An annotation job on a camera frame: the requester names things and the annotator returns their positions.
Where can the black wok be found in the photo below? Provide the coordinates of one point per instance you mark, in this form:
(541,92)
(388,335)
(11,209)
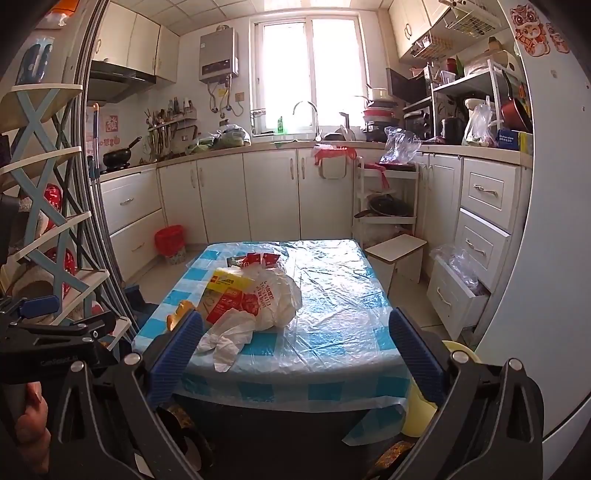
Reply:
(115,158)

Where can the small red sticker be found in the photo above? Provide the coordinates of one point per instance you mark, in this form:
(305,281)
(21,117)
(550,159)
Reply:
(558,39)

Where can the dark blue crate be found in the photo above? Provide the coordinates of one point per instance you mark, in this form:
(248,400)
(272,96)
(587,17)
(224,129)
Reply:
(141,304)

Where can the white countertop shelf rack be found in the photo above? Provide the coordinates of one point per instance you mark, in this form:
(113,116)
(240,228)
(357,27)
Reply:
(466,81)

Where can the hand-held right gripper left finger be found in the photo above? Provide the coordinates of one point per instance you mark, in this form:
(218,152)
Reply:
(178,353)

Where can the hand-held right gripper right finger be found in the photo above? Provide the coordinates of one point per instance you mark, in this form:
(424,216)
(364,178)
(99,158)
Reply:
(418,355)

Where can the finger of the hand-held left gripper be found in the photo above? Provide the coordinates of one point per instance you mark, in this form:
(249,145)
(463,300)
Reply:
(69,328)
(39,307)

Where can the white plastic bag with greens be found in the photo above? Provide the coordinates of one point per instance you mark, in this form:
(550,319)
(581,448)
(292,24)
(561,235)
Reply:
(478,124)

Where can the crumpled clear plastic bag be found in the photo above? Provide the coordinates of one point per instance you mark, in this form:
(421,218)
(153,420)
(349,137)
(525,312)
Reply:
(457,265)

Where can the white refrigerator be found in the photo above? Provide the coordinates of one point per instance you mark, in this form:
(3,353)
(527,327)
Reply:
(545,230)

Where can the red cooking pot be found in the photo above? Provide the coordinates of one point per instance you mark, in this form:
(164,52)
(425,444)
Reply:
(515,113)

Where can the white drawer cabinet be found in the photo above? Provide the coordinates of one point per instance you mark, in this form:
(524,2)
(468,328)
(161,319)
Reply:
(489,189)

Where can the grey sliding door frame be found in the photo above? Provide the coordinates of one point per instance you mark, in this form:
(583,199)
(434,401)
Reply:
(87,184)

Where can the person's left hand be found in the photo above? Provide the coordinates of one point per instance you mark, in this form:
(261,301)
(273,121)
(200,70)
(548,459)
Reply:
(37,424)

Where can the small red packet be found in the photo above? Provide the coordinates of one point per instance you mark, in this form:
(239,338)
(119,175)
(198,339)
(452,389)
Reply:
(270,260)
(253,260)

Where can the wall utensil rack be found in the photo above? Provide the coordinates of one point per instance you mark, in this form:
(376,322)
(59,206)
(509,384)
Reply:
(166,124)

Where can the black microwave oven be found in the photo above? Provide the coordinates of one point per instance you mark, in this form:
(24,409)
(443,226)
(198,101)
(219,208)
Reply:
(418,122)

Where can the blue white shelf rack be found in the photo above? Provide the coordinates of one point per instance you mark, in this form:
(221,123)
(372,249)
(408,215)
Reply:
(34,138)

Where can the white drawer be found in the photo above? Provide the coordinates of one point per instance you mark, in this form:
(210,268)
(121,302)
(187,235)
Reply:
(452,300)

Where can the red plastic basket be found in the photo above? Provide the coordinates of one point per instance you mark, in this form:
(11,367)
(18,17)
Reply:
(170,240)

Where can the green bottle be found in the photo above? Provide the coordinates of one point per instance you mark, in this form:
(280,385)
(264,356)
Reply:
(280,125)

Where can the large red lion sticker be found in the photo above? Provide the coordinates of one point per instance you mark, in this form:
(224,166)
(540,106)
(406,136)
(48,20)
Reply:
(530,30)

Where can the white base cabinets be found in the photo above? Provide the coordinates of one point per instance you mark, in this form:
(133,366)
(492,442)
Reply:
(268,189)

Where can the red paper wall decals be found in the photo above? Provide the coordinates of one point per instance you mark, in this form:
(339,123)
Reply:
(112,125)

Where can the red cloth strip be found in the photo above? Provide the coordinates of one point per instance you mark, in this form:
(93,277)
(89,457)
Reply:
(381,174)

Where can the blue checkered plastic tablecloth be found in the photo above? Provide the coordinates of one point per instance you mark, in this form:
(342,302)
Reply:
(332,314)

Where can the red yellow food package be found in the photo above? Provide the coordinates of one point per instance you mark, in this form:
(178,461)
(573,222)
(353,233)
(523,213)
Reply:
(221,284)

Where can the grey wall water heater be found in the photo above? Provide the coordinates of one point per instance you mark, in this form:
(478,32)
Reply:
(218,55)

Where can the mop with blue clamp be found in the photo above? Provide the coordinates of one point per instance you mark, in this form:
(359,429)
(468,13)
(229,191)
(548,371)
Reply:
(94,143)

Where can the range hood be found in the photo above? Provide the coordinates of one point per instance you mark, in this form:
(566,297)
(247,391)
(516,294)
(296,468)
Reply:
(111,83)

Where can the white wooden stool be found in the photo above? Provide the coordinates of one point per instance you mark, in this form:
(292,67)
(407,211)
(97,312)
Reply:
(397,247)

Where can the white tiered corner rack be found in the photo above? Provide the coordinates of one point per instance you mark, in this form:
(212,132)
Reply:
(388,220)

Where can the kitchen window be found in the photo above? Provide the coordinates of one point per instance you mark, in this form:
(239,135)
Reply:
(286,69)

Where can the blue cardboard box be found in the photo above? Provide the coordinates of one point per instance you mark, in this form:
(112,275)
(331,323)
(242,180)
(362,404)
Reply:
(508,138)

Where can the bag of green vegetables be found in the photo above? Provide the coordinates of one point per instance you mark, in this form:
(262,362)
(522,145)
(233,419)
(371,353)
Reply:
(231,136)

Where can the black frying pan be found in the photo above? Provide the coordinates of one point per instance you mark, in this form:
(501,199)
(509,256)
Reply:
(388,206)

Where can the stack of cooking pots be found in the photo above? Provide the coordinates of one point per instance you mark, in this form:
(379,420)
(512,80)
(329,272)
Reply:
(381,115)

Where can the red patterned bag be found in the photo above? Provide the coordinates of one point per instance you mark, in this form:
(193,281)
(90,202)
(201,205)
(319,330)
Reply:
(53,197)
(64,267)

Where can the chrome kitchen faucet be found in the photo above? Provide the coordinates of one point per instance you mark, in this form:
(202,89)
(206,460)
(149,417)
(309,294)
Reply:
(317,124)

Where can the cream wall cabinets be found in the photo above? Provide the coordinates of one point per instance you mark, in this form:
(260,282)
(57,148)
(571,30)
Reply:
(138,46)
(411,23)

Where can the orange peel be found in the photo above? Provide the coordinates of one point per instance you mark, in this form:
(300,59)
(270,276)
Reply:
(178,311)

